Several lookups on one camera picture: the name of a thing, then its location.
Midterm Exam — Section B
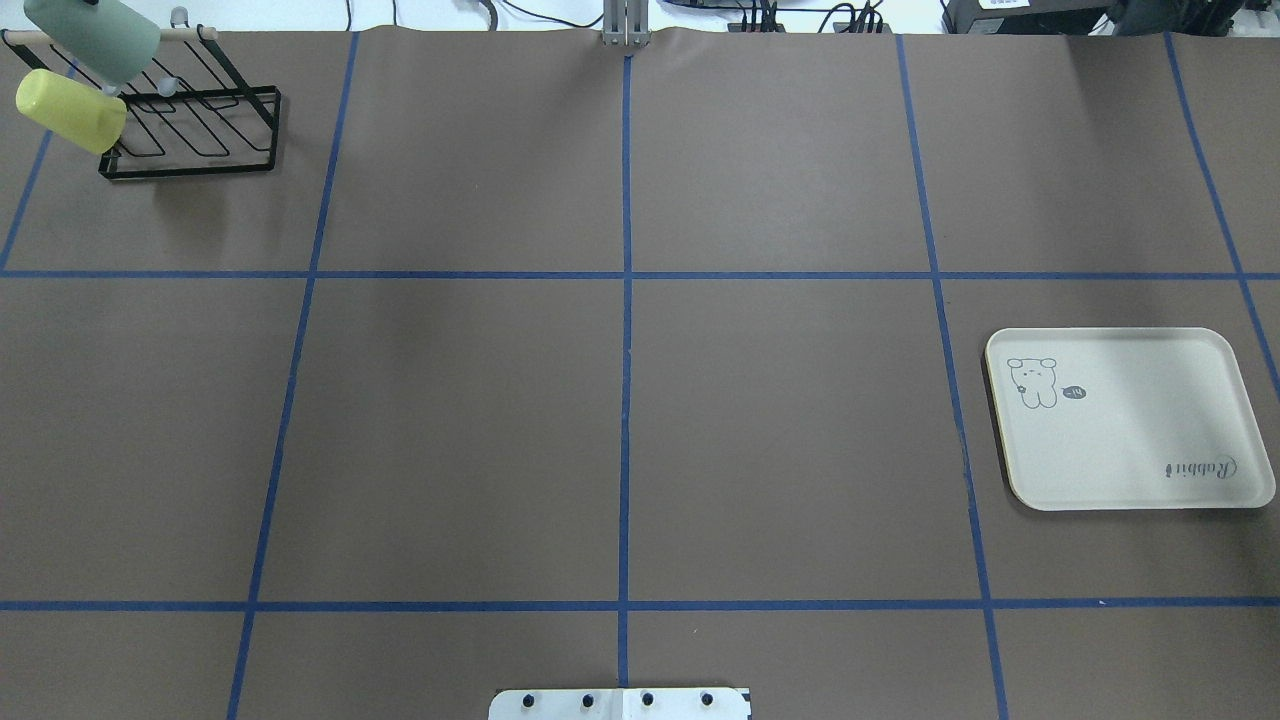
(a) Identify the cream rabbit tray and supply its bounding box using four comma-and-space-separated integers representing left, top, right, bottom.
984, 327, 1276, 512

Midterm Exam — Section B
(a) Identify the black computer box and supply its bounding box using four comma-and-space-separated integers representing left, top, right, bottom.
940, 1, 1115, 36

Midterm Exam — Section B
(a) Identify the green plastic cup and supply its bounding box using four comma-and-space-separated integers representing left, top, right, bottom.
23, 1, 163, 86

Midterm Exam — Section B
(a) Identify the power strip with plugs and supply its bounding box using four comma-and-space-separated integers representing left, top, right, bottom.
724, 1, 892, 35

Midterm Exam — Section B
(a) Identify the aluminium frame post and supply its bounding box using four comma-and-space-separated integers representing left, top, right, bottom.
600, 0, 652, 47

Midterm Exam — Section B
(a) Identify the yellow plastic cup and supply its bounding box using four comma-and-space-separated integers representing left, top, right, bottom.
15, 69, 128, 155

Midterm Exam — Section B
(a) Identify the black wire cup rack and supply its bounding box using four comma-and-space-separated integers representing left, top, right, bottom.
3, 6, 283, 181

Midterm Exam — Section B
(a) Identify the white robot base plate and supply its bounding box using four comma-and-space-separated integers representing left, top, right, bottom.
488, 687, 753, 719

